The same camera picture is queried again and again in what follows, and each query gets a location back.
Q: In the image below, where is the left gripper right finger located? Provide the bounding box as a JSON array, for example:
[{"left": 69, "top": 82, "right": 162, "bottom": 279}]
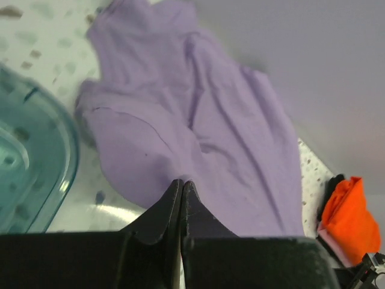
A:
[{"left": 181, "top": 181, "right": 339, "bottom": 288}]

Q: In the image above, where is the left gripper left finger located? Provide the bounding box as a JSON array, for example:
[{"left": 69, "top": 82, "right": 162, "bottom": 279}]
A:
[{"left": 1, "top": 180, "right": 183, "bottom": 288}]

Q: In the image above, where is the purple t shirt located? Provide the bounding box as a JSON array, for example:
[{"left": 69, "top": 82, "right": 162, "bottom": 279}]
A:
[{"left": 76, "top": 1, "right": 303, "bottom": 237}]

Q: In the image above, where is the folded pink t shirt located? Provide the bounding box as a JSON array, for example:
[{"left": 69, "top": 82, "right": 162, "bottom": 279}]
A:
[{"left": 316, "top": 224, "right": 353, "bottom": 267}]

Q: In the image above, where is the folded orange t shirt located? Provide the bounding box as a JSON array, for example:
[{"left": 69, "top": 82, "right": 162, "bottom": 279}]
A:
[{"left": 321, "top": 176, "right": 381, "bottom": 266}]

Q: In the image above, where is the teal plastic bin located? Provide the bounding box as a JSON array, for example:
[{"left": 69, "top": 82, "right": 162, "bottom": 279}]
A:
[{"left": 1, "top": 64, "right": 79, "bottom": 234}]

